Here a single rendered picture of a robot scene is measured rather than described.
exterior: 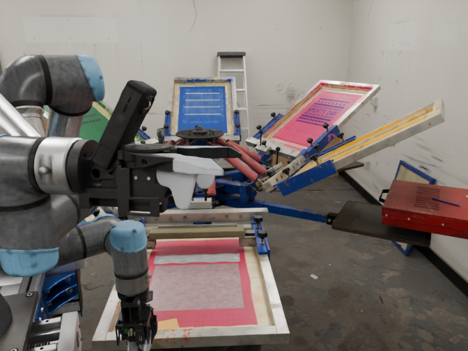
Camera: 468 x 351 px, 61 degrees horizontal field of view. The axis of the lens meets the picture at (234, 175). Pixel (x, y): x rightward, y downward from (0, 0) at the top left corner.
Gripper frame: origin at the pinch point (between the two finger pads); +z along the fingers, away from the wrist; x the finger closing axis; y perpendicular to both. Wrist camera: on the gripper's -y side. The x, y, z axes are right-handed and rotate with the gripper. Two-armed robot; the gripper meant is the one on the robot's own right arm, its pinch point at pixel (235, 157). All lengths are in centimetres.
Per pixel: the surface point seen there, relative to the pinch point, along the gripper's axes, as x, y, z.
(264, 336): -62, 62, 2
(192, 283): -91, 60, -28
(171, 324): -67, 64, -29
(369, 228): -151, 52, 47
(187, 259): -107, 58, -34
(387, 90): -418, -26, 109
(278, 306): -76, 59, 5
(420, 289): -265, 133, 113
